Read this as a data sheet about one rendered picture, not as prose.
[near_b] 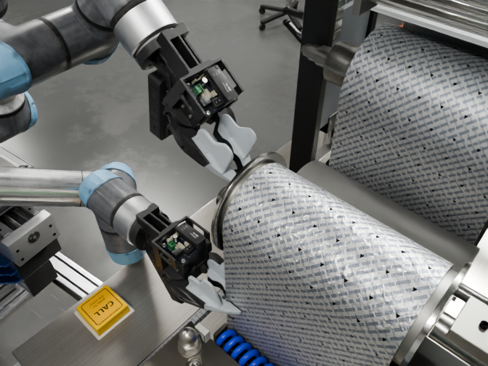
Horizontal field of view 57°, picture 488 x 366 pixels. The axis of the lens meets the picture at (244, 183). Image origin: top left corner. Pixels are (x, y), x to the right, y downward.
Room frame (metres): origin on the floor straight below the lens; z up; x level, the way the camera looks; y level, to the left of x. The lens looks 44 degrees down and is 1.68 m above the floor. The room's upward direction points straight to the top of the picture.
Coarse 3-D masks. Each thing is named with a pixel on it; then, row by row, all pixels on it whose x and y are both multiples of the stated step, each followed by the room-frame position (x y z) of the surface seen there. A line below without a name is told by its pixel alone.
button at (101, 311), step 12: (108, 288) 0.48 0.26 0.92; (96, 300) 0.46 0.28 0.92; (108, 300) 0.46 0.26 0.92; (120, 300) 0.46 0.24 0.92; (84, 312) 0.43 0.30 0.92; (96, 312) 0.43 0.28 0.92; (108, 312) 0.43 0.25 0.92; (120, 312) 0.43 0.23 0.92; (96, 324) 0.41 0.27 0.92; (108, 324) 0.41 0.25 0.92
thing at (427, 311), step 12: (444, 276) 0.25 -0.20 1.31; (456, 276) 0.26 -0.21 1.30; (444, 288) 0.24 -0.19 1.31; (432, 300) 0.23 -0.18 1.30; (420, 312) 0.22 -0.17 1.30; (432, 312) 0.22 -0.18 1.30; (420, 324) 0.21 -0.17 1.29; (408, 336) 0.20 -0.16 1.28; (408, 348) 0.20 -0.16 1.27; (396, 360) 0.20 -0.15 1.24
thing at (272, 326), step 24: (240, 288) 0.33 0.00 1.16; (264, 288) 0.31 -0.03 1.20; (264, 312) 0.31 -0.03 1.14; (288, 312) 0.28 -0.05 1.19; (264, 336) 0.30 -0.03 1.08; (288, 336) 0.28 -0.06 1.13; (312, 336) 0.26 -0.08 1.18; (288, 360) 0.27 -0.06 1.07; (312, 360) 0.25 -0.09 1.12; (336, 360) 0.23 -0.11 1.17; (360, 360) 0.21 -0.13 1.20
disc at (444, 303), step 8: (464, 272) 0.25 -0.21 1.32; (456, 280) 0.24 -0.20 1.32; (456, 288) 0.24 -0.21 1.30; (448, 296) 0.22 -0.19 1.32; (440, 304) 0.21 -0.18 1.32; (440, 312) 0.21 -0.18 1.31; (432, 320) 0.20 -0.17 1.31; (424, 328) 0.20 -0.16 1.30; (432, 328) 0.25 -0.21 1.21; (424, 336) 0.19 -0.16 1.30; (416, 344) 0.19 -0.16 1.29; (408, 352) 0.19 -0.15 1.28; (416, 352) 0.21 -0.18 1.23; (408, 360) 0.18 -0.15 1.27
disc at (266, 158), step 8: (272, 152) 0.43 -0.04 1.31; (256, 160) 0.41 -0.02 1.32; (264, 160) 0.42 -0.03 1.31; (272, 160) 0.43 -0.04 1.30; (280, 160) 0.45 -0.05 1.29; (248, 168) 0.40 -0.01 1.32; (256, 168) 0.41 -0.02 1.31; (240, 176) 0.39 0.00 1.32; (232, 184) 0.38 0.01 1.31; (224, 192) 0.37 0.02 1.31; (232, 192) 0.38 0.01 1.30; (224, 200) 0.37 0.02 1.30; (216, 208) 0.36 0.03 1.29; (224, 208) 0.37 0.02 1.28; (216, 216) 0.36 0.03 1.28; (216, 224) 0.36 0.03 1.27; (216, 232) 0.35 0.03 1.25; (216, 240) 0.35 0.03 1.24
